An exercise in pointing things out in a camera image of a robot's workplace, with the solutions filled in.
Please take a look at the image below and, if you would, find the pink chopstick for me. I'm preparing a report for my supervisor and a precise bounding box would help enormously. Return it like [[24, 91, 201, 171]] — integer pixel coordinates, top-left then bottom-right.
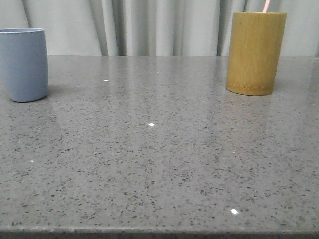
[[262, 0, 271, 13]]

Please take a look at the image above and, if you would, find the bamboo wooden cup holder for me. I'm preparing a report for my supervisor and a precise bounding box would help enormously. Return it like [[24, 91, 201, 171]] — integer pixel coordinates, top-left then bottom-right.
[[226, 12, 287, 96]]

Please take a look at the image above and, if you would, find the grey-white curtain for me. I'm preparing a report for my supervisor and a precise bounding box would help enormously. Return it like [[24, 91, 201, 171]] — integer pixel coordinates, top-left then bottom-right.
[[0, 0, 319, 57]]

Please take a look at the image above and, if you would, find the blue plastic cup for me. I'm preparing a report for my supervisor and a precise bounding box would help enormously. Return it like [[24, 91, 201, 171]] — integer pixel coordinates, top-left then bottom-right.
[[0, 28, 48, 102]]

